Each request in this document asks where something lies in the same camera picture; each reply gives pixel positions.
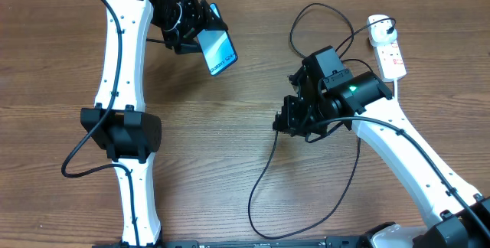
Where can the white power strip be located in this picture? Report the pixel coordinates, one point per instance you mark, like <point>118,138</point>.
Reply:
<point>390,62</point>

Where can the dark blue smartphone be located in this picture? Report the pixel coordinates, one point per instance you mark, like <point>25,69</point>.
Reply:
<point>218,50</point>

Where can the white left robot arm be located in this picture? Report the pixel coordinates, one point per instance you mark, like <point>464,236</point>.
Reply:
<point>118,121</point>

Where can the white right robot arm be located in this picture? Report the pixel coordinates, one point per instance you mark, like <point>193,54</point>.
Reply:
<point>455,214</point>

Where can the white charger plug adapter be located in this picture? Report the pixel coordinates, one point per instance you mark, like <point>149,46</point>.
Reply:
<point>381,30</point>

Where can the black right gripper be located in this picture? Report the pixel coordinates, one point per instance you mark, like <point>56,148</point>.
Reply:
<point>292,124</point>

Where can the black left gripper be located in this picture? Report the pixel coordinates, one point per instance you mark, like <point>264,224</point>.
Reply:
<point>200,14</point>

